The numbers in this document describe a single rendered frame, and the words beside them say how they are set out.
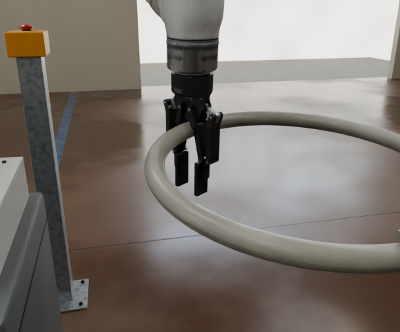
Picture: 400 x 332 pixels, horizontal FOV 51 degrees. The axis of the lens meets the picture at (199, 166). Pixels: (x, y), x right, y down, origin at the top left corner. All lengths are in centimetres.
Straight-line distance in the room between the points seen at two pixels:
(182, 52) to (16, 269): 42
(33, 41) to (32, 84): 15
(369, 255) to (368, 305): 149
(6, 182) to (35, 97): 84
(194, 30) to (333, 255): 41
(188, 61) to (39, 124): 96
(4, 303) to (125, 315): 122
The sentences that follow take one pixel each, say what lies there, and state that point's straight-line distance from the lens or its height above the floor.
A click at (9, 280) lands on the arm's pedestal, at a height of 80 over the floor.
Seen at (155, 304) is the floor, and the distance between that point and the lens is 183.
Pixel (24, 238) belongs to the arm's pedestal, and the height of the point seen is 80.
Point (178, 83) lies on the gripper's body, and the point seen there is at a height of 103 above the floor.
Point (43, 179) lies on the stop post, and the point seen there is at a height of 56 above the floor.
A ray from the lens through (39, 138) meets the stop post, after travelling 159.
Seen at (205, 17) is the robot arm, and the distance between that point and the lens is 69.
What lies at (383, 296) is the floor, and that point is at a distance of 202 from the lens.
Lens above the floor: 115
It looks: 21 degrees down
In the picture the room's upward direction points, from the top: straight up
